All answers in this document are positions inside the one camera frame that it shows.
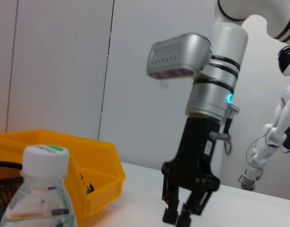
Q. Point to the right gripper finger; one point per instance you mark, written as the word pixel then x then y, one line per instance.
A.
pixel 194 203
pixel 170 203

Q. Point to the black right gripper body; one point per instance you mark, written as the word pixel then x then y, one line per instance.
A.
pixel 194 153

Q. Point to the clear water bottle green label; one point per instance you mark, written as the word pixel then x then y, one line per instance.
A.
pixel 40 189

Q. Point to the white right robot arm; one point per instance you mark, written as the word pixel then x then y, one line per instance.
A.
pixel 227 61

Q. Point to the black mesh pen holder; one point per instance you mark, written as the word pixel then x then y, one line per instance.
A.
pixel 5 179

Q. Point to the yellow plastic bin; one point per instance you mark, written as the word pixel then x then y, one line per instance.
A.
pixel 97 165

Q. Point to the white humanoid robot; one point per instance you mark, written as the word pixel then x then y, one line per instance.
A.
pixel 277 118

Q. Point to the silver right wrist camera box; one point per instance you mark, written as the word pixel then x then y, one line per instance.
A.
pixel 178 56

